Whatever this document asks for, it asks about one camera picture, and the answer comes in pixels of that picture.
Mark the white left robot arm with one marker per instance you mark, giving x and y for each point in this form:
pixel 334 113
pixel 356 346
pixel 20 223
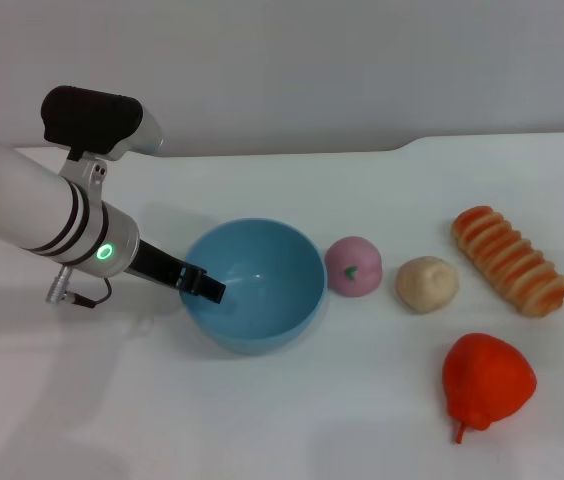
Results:
pixel 22 200

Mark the blue bowl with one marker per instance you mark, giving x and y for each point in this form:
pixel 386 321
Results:
pixel 267 315

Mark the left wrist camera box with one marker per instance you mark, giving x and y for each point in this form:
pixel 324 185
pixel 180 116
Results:
pixel 92 115

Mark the striped sausage bread toy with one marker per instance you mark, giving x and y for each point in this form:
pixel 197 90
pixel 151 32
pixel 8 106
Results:
pixel 507 260

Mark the beige egg yolk pastry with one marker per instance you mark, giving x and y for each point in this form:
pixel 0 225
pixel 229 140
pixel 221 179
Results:
pixel 427 285

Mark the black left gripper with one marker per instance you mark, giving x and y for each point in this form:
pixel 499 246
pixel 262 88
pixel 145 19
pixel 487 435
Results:
pixel 157 265

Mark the red bell pepper toy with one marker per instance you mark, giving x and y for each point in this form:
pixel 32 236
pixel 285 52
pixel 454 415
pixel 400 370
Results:
pixel 487 380

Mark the pink peach bun toy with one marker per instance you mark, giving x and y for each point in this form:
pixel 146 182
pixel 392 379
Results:
pixel 357 260

